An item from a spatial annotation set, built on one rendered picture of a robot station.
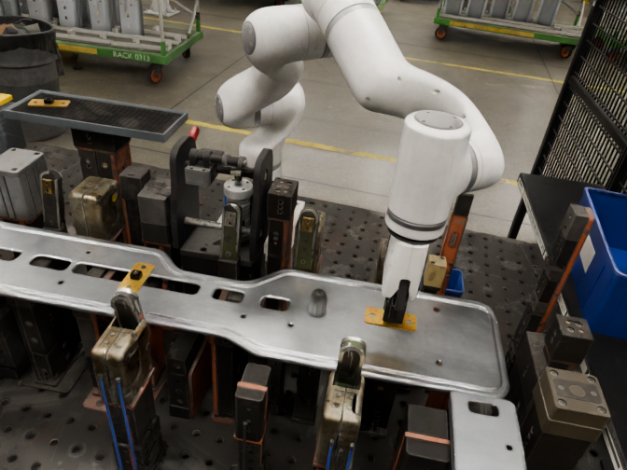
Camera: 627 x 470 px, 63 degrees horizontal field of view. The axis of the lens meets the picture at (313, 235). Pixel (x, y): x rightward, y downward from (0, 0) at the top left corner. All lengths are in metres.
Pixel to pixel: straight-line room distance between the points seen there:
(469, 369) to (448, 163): 0.38
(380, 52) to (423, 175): 0.19
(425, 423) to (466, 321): 0.23
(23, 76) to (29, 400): 2.83
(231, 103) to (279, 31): 0.37
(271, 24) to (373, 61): 0.29
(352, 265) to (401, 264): 0.83
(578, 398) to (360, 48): 0.58
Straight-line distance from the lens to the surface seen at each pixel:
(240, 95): 1.28
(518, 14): 7.94
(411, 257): 0.72
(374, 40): 0.77
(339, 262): 1.54
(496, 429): 0.84
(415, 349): 0.90
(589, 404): 0.86
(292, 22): 0.99
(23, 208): 1.22
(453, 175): 0.67
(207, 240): 1.15
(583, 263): 1.10
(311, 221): 0.99
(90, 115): 1.27
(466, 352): 0.92
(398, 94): 0.75
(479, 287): 1.58
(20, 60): 3.79
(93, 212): 1.12
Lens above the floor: 1.63
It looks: 35 degrees down
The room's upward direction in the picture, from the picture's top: 6 degrees clockwise
